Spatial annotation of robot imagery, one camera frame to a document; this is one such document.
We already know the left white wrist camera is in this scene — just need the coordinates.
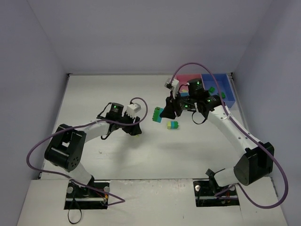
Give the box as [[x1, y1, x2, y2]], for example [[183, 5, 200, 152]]
[[125, 103, 141, 118]]

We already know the pink container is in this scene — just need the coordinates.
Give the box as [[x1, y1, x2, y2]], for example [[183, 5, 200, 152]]
[[175, 73, 203, 92]]

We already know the periwinkle blue container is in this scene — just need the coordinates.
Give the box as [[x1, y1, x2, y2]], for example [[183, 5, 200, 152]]
[[201, 73, 235, 108]]

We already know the purple cable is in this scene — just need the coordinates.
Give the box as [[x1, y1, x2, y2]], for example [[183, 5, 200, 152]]
[[26, 97, 148, 205], [170, 62, 289, 209]]

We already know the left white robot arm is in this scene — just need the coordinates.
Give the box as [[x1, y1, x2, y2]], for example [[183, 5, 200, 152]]
[[44, 103, 142, 186]]

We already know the dark green small lego brick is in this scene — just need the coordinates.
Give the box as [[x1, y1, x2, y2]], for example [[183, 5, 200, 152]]
[[219, 92, 226, 99]]

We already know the light blue container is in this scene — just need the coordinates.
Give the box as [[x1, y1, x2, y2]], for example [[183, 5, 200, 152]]
[[180, 92, 189, 97]]

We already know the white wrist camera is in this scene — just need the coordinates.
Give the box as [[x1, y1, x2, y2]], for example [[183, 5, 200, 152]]
[[164, 78, 179, 99], [125, 103, 141, 118]]

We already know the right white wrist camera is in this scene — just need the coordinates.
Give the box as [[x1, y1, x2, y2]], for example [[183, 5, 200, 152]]
[[164, 78, 179, 99]]

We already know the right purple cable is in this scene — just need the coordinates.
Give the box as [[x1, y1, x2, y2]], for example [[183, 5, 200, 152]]
[[170, 62, 289, 209]]

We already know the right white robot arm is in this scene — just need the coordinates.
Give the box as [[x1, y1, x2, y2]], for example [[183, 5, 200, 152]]
[[160, 79, 274, 187]]

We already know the curved three-colour lego stack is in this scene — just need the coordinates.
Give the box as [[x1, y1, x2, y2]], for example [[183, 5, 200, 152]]
[[152, 107, 163, 123]]

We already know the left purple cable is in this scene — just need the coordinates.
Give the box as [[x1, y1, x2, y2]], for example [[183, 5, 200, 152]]
[[26, 97, 148, 205]]

